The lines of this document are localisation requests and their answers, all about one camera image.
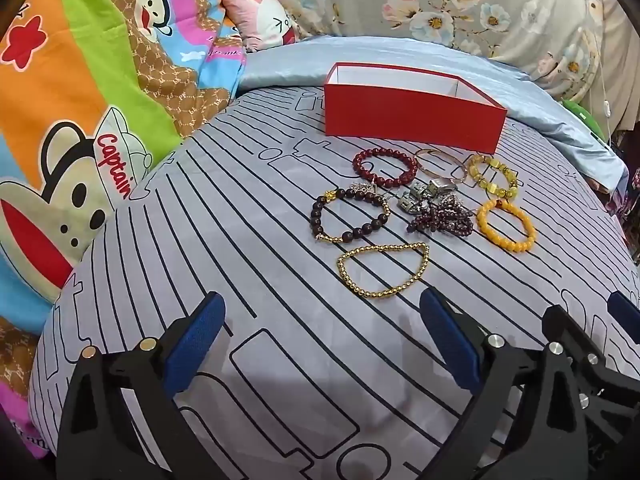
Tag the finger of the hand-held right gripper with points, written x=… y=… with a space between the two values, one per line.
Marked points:
x=625 y=310
x=575 y=332

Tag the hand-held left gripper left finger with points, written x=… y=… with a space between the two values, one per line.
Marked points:
x=197 y=342

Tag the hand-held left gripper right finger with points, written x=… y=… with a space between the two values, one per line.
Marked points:
x=452 y=342

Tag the gold bangle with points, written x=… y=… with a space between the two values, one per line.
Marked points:
x=469 y=172

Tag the red cardboard box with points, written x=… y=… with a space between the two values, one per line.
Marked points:
x=400 y=115

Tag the dark patterned fabric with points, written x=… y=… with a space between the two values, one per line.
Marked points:
x=627 y=185

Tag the grey striped bedsheet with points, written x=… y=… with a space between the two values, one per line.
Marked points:
x=225 y=210

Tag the green object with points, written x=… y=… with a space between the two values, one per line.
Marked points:
x=582 y=115

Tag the colourful cartoon monkey blanket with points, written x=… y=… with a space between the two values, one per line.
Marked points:
x=75 y=60

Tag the floral grey pillow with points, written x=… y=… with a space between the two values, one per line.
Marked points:
x=500 y=10

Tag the pink cartoon pillow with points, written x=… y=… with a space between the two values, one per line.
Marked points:
x=250 y=15

